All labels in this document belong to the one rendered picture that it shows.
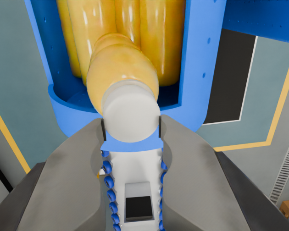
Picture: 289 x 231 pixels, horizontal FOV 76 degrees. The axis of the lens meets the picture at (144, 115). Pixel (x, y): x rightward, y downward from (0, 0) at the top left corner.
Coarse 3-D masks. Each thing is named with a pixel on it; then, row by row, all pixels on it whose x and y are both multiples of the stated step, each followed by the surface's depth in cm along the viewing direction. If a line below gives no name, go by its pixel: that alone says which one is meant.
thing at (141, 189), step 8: (128, 184) 73; (136, 184) 73; (144, 184) 72; (128, 192) 69; (136, 192) 69; (144, 192) 69; (128, 200) 65; (136, 200) 65; (144, 200) 65; (128, 208) 62; (136, 208) 62; (144, 208) 62; (152, 208) 64; (128, 216) 60; (136, 216) 60; (144, 216) 60; (152, 216) 60; (128, 224) 60; (136, 224) 61; (144, 224) 61; (152, 224) 61
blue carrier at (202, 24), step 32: (32, 0) 26; (192, 0) 18; (224, 0) 22; (192, 32) 20; (64, 64) 36; (192, 64) 22; (64, 96) 37; (160, 96) 39; (192, 96) 24; (64, 128) 28; (192, 128) 28
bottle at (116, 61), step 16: (112, 32) 26; (96, 48) 21; (112, 48) 16; (128, 48) 16; (96, 64) 15; (112, 64) 14; (128, 64) 14; (144, 64) 15; (96, 80) 14; (112, 80) 14; (128, 80) 13; (144, 80) 14; (96, 96) 14
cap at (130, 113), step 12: (108, 96) 13; (120, 96) 11; (132, 96) 11; (144, 96) 12; (108, 108) 12; (120, 108) 12; (132, 108) 12; (144, 108) 12; (156, 108) 12; (108, 120) 12; (120, 120) 12; (132, 120) 12; (144, 120) 13; (156, 120) 13; (108, 132) 12; (120, 132) 13; (132, 132) 13; (144, 132) 13
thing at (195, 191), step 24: (168, 120) 11; (168, 144) 9; (192, 144) 9; (168, 168) 10; (192, 168) 8; (216, 168) 8; (168, 192) 7; (192, 192) 7; (216, 192) 7; (168, 216) 7; (192, 216) 6; (216, 216) 6; (240, 216) 6
